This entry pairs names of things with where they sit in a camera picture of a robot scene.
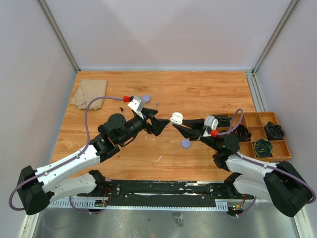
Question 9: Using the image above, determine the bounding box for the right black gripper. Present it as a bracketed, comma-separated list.
[173, 118, 221, 152]

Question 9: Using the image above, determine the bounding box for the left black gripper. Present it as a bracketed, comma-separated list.
[118, 108, 170, 145]

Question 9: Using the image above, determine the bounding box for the purple earbud case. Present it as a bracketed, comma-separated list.
[181, 139, 192, 149]
[142, 95, 151, 103]

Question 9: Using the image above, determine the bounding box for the white earbud case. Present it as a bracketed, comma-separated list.
[170, 112, 184, 125]

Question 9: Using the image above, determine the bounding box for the black earbud case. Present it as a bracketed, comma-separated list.
[98, 125, 104, 133]

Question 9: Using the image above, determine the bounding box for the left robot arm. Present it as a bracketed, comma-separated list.
[16, 108, 169, 215]

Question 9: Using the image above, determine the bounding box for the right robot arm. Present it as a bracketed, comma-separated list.
[170, 116, 317, 217]

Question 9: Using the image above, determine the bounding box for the purple closed earbud case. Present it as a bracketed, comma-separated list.
[142, 95, 151, 103]

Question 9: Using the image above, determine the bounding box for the wooden compartment tray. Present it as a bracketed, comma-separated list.
[214, 112, 292, 162]

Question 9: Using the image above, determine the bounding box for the beige folded cloth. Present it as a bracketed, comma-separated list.
[71, 79, 107, 110]

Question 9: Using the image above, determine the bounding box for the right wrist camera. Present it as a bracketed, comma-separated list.
[202, 115, 218, 137]

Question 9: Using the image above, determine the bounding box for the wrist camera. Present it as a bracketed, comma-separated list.
[127, 96, 146, 118]
[202, 115, 218, 137]

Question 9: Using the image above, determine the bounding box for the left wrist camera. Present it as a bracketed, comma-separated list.
[127, 96, 146, 118]

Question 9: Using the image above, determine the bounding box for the black rolled strap top-left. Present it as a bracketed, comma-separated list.
[213, 114, 233, 127]

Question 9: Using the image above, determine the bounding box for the black rolled strap middle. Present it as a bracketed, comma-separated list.
[232, 123, 252, 142]

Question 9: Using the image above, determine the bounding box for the blue-green rolled strap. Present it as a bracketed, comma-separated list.
[253, 138, 273, 157]

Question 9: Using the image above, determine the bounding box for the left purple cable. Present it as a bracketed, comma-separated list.
[8, 95, 131, 211]

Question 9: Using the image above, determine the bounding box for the white cable duct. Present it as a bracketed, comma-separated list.
[49, 199, 228, 211]

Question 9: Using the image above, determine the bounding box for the black rolled strap right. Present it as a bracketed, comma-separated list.
[264, 120, 285, 139]

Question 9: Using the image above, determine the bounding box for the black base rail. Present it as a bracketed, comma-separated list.
[77, 180, 243, 205]

